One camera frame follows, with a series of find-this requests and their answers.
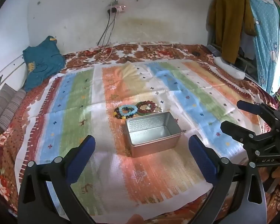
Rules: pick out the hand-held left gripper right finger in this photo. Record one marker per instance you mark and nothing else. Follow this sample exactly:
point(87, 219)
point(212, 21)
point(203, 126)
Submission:
point(201, 158)

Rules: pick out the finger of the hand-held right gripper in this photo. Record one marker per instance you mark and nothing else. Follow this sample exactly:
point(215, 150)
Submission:
point(235, 131)
point(247, 106)

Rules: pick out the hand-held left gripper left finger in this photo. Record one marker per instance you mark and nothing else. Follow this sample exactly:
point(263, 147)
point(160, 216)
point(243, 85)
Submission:
point(82, 158)

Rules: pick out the silver metal tin box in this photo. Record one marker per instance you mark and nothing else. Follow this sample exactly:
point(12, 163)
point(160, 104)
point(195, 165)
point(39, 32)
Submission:
point(154, 145)

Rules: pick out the green bangle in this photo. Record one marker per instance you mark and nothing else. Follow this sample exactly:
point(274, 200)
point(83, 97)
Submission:
point(143, 114)

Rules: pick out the person's left hand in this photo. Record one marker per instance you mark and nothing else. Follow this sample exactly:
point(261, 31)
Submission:
point(135, 219)

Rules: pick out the white oblong object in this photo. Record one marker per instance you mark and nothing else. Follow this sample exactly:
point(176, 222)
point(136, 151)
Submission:
point(231, 68)

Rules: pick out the grey hanging cloth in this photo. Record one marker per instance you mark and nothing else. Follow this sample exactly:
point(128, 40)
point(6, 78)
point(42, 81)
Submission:
point(247, 45)

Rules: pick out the striped colourful blanket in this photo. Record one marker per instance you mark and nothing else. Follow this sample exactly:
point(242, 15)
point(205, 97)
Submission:
point(84, 98)

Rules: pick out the light blue printed cloth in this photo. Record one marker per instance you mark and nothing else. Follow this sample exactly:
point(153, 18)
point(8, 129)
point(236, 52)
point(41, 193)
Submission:
point(268, 39)

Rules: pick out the mustard hanging garment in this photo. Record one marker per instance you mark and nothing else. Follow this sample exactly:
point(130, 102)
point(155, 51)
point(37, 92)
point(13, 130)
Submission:
point(231, 16)

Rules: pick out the grey striped folded cloth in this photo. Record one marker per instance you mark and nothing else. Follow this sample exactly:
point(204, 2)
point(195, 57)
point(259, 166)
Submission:
point(7, 107)

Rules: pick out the teal shirt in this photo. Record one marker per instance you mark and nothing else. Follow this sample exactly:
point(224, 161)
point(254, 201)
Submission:
point(43, 63)

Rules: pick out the wall power strip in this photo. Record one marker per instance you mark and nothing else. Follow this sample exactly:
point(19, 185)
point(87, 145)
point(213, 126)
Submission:
point(116, 8)

